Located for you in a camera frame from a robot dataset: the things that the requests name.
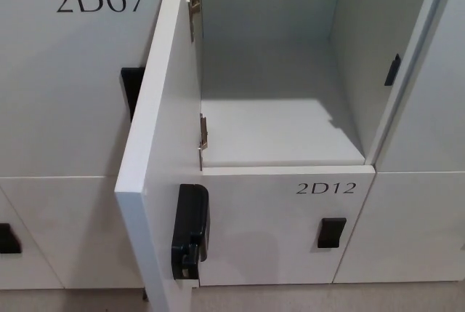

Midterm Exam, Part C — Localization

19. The white locker door 2D11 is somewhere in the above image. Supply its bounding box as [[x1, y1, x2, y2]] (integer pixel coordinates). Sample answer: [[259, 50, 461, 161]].
[[114, 0, 204, 312]]

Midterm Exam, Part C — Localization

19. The metal door hinge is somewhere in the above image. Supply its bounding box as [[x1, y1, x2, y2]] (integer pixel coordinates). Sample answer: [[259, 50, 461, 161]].
[[187, 0, 201, 42], [197, 112, 211, 153]]

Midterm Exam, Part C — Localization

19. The white open locker compartment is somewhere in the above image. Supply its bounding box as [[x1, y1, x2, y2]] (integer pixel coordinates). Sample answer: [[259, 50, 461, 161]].
[[188, 0, 462, 167]]

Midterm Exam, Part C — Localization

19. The white locker door 2D12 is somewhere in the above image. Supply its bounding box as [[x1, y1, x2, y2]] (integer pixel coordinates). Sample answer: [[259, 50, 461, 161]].
[[198, 165, 376, 287]]

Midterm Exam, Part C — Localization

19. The black lock on 2D07 door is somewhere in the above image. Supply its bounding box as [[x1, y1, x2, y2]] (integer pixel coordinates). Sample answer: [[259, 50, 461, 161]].
[[121, 67, 146, 124]]

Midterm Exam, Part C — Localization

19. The black lock on 2D12 door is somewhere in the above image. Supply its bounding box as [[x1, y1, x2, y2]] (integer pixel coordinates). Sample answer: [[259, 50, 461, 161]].
[[318, 217, 347, 249]]

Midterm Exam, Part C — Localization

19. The white locker door 2D08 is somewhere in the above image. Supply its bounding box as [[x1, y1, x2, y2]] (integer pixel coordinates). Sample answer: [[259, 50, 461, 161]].
[[0, 175, 146, 290]]

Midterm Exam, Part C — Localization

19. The white locker door 2D07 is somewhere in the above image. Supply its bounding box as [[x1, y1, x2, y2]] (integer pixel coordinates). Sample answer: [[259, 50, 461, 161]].
[[0, 0, 171, 179]]

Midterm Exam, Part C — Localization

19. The white unlabelled short locker door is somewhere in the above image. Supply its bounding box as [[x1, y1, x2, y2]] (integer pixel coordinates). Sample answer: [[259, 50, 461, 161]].
[[332, 169, 465, 284]]

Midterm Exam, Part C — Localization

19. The white unlabelled tall locker door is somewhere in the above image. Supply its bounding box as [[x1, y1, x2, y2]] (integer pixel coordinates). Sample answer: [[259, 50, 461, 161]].
[[379, 0, 465, 175]]

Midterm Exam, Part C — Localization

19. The black lock on unlabelled low door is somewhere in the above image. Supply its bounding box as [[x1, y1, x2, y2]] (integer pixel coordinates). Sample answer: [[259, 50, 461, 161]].
[[0, 223, 22, 255]]

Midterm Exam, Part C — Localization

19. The white unlabelled low locker door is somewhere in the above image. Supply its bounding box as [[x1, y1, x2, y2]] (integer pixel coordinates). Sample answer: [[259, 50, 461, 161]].
[[0, 188, 65, 289]]

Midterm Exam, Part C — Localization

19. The black inner lock housing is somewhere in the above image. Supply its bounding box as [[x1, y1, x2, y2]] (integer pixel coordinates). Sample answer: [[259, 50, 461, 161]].
[[170, 183, 210, 280]]

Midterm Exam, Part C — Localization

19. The black strike plate in compartment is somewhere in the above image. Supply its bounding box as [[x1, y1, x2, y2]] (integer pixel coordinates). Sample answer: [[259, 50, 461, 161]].
[[384, 53, 401, 87]]

